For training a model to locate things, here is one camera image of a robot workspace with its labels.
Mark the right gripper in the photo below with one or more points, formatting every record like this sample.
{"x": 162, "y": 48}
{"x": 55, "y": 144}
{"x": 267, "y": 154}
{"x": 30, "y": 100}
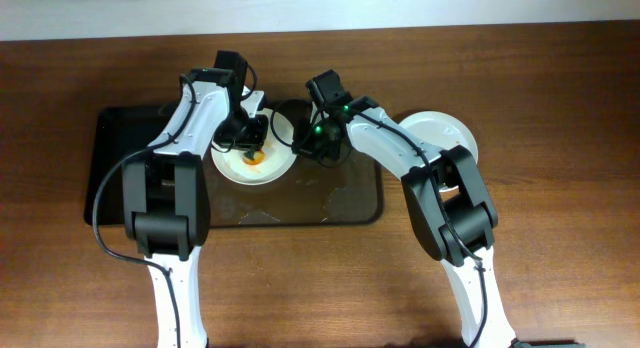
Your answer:
{"x": 317, "y": 151}

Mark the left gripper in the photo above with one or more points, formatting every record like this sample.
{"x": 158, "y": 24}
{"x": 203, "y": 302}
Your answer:
{"x": 245, "y": 139}

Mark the green and yellow sponge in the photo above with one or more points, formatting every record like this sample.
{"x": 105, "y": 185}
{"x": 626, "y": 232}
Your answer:
{"x": 253, "y": 157}

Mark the white plate top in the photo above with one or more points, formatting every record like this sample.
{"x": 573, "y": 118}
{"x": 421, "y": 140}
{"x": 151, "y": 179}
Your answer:
{"x": 268, "y": 164}

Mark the white plate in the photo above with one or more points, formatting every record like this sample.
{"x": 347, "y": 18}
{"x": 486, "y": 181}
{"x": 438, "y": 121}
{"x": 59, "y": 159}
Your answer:
{"x": 470, "y": 142}
{"x": 268, "y": 164}

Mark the pale blue plate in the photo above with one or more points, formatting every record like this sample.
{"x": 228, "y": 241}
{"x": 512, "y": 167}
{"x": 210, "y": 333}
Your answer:
{"x": 436, "y": 128}

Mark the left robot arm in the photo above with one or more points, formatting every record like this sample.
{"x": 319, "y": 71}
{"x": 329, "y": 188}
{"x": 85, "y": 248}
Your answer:
{"x": 165, "y": 199}

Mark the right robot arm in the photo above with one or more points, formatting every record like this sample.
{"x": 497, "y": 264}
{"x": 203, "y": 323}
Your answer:
{"x": 450, "y": 209}

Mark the brown serving tray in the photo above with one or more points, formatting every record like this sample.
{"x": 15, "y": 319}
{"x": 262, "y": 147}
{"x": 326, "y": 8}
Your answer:
{"x": 289, "y": 190}

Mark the black sponge tray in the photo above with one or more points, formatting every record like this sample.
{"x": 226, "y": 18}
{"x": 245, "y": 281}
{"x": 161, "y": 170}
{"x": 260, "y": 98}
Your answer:
{"x": 120, "y": 131}

